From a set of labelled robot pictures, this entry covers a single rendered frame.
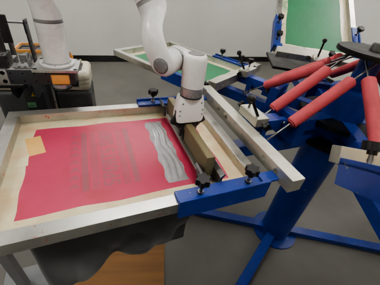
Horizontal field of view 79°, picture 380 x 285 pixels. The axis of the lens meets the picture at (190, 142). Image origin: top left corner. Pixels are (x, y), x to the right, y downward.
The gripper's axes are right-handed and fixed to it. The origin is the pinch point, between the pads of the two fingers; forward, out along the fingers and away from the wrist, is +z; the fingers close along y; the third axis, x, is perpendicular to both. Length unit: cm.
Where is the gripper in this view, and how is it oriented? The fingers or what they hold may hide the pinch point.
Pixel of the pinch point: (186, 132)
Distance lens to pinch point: 86.4
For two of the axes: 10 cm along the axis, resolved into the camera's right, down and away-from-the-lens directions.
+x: 3.6, 5.9, -7.3
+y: -9.3, 1.3, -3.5
